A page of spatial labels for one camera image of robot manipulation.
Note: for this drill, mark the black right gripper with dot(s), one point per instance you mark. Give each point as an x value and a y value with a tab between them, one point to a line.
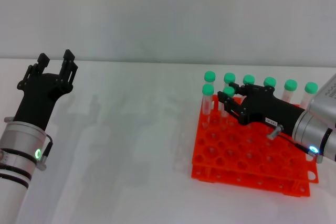
270	108

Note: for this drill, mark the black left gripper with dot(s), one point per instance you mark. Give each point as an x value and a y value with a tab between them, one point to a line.
42	95

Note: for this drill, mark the clear test tube green cap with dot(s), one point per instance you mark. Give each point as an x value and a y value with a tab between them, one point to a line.
229	77
311	87
270	81
248	79
210	76
208	89
290	84
229	91

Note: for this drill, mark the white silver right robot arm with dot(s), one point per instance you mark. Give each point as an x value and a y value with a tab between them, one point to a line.
307	129

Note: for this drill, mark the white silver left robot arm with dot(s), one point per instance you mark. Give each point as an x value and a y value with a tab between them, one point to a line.
15	155

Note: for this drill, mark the orange test tube rack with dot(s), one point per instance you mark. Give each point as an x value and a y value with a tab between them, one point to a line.
249	155

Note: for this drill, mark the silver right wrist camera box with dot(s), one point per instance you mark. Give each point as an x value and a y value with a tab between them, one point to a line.
323	98

